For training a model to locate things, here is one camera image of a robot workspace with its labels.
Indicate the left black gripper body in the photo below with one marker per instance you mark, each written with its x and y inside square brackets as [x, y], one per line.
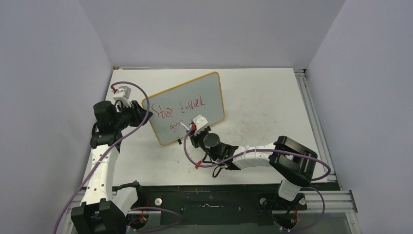
[127, 116]

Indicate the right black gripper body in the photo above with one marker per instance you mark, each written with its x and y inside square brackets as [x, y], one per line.
[198, 139]

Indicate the red white marker pen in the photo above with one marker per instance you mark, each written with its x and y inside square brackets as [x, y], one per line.
[188, 128]

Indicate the yellow framed whiteboard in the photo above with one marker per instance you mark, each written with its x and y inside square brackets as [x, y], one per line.
[175, 107]

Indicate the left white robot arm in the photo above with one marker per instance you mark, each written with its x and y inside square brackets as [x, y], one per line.
[98, 212]

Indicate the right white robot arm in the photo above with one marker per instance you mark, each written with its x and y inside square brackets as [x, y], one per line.
[295, 162]

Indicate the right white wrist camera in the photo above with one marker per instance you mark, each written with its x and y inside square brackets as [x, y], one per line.
[200, 123]

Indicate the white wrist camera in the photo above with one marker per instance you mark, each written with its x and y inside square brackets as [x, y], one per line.
[121, 95]
[200, 123]

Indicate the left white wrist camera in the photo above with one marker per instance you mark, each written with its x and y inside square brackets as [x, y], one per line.
[121, 95]

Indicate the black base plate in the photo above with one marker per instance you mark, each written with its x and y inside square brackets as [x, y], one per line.
[215, 216]

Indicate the aluminium side rail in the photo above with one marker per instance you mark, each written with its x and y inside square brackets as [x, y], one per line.
[311, 111]

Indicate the aluminium frame rail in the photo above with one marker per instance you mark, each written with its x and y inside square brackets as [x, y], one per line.
[243, 200]

